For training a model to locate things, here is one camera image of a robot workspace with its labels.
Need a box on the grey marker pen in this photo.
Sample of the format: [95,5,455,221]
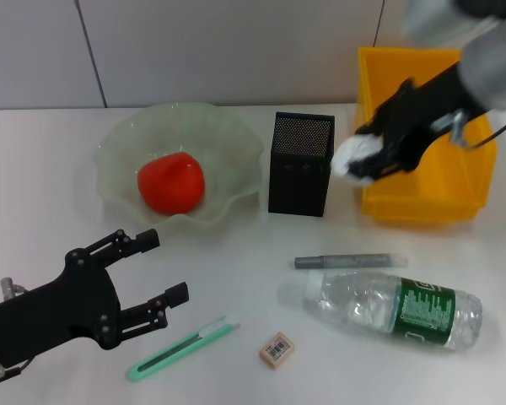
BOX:
[293,252,409,271]

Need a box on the wrist cable with connector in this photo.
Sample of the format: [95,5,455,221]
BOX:
[0,276,37,389]
[431,108,506,151]

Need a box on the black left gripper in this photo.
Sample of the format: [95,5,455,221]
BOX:
[0,229,191,369]

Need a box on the clear water bottle green label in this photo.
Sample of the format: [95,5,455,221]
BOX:
[303,269,484,353]

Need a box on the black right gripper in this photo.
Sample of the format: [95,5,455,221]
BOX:
[347,62,493,183]

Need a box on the red-orange toy fruit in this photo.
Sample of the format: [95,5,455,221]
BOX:
[137,152,207,217]

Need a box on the mint green utility knife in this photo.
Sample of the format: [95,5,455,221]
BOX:
[126,311,241,383]

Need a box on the white paper ball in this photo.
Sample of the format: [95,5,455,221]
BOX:
[329,133,385,187]

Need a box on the right wrist cable with connector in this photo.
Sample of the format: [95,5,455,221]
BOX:
[431,108,506,151]

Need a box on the frosted green glass fruit bowl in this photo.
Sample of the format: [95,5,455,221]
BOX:
[93,102,265,237]

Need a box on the left wrist cable with connector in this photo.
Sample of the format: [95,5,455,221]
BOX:
[0,276,37,389]

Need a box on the black mesh pen holder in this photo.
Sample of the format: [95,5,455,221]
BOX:
[267,111,336,219]

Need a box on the yellow plastic bin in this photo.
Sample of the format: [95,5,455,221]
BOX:
[354,46,499,225]

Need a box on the beige eraser with barcode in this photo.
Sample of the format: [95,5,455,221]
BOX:
[258,332,297,370]

